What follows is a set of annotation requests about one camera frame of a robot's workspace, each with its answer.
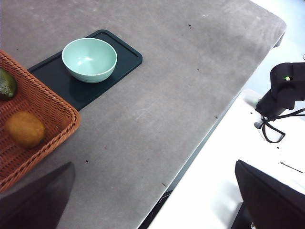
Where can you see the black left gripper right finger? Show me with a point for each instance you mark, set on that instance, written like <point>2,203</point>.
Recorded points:
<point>274,202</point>

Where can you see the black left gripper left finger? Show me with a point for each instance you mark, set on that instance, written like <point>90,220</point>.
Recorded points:
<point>31,202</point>

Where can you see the orange-brown round fruit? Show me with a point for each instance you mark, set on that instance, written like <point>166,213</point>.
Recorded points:
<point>25,130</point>

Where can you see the teal ribbed bowl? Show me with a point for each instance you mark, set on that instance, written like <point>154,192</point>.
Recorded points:
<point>89,59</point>

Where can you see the white robot mounting platform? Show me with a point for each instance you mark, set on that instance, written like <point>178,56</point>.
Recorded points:
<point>214,167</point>

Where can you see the brown wicker basket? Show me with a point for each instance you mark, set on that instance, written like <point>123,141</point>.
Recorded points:
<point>47,109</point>

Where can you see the green avocado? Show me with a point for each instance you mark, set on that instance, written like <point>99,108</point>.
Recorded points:
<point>6,86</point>

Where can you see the black rectangular tray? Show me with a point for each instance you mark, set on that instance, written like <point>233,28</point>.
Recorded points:
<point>128,57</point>

